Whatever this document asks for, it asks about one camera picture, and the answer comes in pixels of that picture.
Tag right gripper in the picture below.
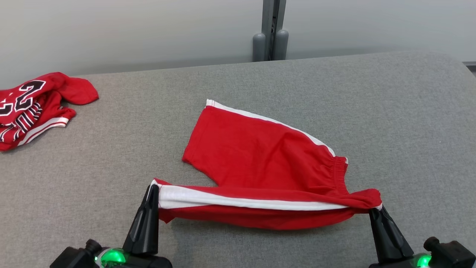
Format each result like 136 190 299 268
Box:
368 205 432 268

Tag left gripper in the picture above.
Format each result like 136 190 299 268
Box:
95 184 174 268

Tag red shorts with white stripe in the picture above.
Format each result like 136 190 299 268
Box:
151 99 383 230

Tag red basketball jersey white sleeves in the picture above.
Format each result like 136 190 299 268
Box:
0 72 99 152

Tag grey metal post with feet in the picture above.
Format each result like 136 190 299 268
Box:
252 0 290 62

